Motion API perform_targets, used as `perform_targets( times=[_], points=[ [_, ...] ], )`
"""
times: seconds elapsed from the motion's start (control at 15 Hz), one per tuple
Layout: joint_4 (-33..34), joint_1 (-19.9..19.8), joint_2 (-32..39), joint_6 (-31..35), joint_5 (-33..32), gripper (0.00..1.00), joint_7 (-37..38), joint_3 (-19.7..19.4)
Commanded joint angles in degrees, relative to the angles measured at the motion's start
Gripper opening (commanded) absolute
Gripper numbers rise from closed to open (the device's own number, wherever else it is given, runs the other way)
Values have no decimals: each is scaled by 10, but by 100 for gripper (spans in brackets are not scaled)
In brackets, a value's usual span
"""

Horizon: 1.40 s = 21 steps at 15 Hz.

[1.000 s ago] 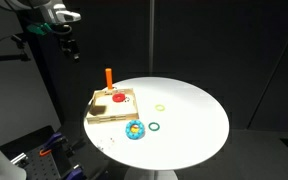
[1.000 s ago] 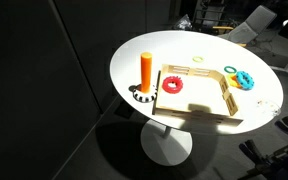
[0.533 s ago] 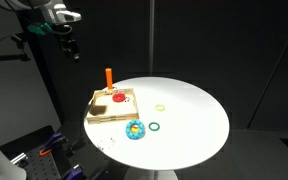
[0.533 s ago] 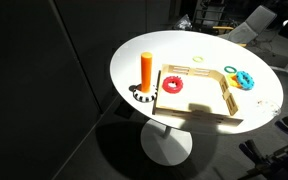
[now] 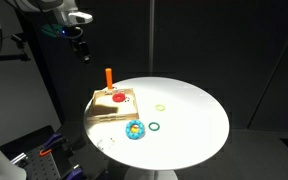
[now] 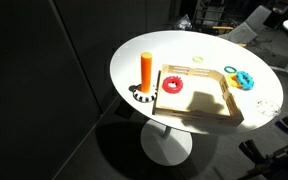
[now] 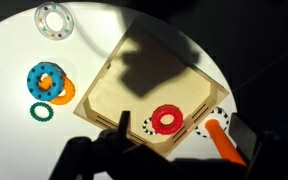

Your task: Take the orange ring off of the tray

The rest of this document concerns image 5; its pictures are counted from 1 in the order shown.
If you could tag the wooden tray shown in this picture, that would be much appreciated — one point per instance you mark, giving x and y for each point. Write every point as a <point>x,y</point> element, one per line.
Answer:
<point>130,107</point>

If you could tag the grey vertical pole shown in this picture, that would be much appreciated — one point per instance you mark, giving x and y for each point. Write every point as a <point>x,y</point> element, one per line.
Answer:
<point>151,36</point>

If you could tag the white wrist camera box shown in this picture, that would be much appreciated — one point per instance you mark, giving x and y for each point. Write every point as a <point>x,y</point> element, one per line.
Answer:
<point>80,17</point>

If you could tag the purple spring clamp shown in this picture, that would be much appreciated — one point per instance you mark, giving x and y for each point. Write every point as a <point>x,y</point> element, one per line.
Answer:
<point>74,173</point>
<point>52,140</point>

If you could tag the orange peg cylinder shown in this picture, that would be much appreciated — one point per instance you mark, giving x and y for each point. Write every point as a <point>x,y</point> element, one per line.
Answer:
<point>109,78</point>

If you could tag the black perforated breadboard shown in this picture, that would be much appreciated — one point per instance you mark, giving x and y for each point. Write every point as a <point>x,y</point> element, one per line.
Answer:
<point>37,166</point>

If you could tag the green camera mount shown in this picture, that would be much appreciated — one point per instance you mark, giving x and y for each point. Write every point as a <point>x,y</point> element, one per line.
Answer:
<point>52,30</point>

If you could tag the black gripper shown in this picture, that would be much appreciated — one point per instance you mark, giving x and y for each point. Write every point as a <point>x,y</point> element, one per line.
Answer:
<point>72,33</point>

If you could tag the white table pedestal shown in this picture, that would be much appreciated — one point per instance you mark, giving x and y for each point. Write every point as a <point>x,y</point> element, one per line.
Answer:
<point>150,175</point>

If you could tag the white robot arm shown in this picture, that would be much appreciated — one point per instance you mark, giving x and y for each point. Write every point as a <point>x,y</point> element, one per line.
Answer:
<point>55,6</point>

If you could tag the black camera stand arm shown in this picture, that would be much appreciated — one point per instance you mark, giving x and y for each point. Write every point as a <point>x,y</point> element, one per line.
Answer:
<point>4,57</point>

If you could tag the clear plastic dish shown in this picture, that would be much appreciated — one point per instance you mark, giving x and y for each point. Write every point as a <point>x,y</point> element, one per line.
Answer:
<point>105,142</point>

